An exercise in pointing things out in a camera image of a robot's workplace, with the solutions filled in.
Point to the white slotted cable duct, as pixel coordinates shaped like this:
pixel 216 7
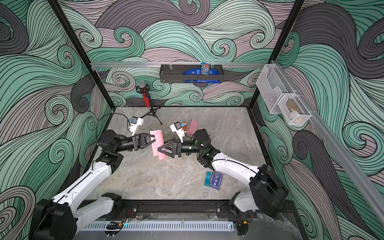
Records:
pixel 164 226

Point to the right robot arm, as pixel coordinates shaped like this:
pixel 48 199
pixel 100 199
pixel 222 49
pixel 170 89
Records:
pixel 266 193

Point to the blue snack packet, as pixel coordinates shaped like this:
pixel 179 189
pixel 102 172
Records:
pixel 205 69

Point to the microphone on tripod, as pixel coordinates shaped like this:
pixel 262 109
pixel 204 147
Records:
pixel 144 89

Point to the aluminium rail right wall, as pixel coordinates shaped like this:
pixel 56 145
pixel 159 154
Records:
pixel 365 186

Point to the blue card box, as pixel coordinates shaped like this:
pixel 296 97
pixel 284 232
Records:
pixel 216 180

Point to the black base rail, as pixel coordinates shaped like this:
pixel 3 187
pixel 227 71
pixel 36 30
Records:
pixel 220 207

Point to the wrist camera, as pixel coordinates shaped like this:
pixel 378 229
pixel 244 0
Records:
pixel 178 129
pixel 134 123

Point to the pink paper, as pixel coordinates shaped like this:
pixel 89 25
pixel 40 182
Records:
pixel 159 141
pixel 192 127

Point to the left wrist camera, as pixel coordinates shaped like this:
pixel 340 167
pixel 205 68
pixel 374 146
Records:
pixel 134 123

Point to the aluminium rail back wall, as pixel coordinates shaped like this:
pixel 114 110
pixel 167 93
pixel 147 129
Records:
pixel 136 64

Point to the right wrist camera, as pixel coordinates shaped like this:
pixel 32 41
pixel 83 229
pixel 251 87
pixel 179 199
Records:
pixel 178 129

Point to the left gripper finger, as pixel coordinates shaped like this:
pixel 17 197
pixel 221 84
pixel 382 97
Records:
pixel 145 144
pixel 145 137

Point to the black wall shelf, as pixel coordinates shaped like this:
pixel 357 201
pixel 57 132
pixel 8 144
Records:
pixel 175 74

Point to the small clear plastic bin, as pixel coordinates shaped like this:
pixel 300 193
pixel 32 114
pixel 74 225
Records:
pixel 293 110

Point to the large clear plastic bin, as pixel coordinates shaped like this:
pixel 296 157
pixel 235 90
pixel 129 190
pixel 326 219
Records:
pixel 273 85

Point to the aluminium rail wall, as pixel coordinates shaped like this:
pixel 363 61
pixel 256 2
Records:
pixel 365 186
pixel 136 64

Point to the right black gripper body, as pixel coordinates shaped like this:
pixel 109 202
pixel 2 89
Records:
pixel 188 147

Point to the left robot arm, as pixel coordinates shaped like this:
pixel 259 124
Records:
pixel 62 217

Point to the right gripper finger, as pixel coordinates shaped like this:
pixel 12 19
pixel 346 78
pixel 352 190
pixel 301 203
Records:
pixel 164 153
pixel 168 145

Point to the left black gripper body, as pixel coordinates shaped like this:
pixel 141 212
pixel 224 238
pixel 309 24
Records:
pixel 131 144

